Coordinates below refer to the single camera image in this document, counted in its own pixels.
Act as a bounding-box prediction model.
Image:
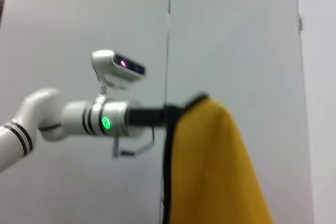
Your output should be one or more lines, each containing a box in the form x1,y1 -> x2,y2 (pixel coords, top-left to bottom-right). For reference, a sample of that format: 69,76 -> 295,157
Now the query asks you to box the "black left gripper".
128,105 -> 182,131

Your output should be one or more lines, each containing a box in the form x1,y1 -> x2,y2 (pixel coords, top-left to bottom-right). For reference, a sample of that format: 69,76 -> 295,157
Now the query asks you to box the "yellow grey towel black trim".
161,92 -> 275,224

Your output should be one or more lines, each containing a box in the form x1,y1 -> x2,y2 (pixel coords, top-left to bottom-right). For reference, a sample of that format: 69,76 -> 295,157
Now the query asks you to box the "left gripper cable with plug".
112,126 -> 154,158

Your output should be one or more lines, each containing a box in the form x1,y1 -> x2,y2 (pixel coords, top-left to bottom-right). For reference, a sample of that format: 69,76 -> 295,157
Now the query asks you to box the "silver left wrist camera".
91,49 -> 146,96

